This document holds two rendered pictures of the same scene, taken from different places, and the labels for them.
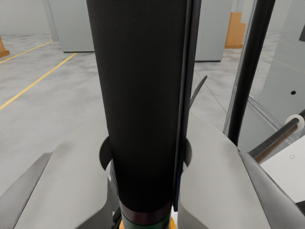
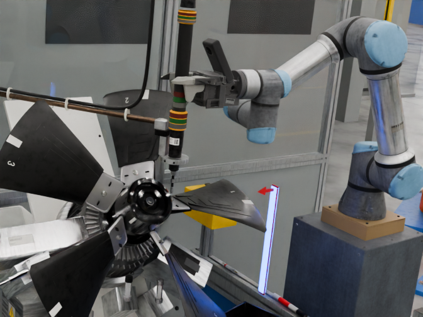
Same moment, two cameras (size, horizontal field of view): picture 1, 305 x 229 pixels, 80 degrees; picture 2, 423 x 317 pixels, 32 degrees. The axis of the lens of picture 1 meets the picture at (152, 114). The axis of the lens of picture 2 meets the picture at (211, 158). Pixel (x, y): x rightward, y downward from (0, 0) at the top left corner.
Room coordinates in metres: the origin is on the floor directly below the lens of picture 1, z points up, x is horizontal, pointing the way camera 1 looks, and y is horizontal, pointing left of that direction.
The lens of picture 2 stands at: (1.04, 1.47, 1.82)
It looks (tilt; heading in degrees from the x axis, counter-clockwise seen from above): 16 degrees down; 234
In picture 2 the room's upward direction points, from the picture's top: 6 degrees clockwise
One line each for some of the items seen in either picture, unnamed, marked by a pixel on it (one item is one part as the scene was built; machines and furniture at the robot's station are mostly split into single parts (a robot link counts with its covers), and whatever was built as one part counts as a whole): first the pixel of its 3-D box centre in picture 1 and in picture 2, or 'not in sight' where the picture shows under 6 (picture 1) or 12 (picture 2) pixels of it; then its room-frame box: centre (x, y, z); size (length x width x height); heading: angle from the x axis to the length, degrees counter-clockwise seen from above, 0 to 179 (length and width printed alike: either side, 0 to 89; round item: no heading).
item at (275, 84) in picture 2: not in sight; (267, 85); (-0.20, 0.01, 1.48); 0.11 x 0.08 x 0.09; 0
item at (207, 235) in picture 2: not in sight; (207, 237); (-0.28, -0.30, 0.92); 0.03 x 0.03 x 0.12; 2
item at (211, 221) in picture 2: not in sight; (210, 207); (-0.28, -0.30, 1.02); 0.16 x 0.10 x 0.11; 92
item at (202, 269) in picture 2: not in sight; (174, 268); (0.02, -0.03, 0.98); 0.20 x 0.16 x 0.20; 92
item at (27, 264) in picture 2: not in sight; (38, 265); (0.42, 0.01, 1.08); 0.07 x 0.04 x 0.06; 12
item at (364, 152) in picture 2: not in sight; (371, 162); (-0.69, -0.03, 1.21); 0.13 x 0.12 x 0.14; 80
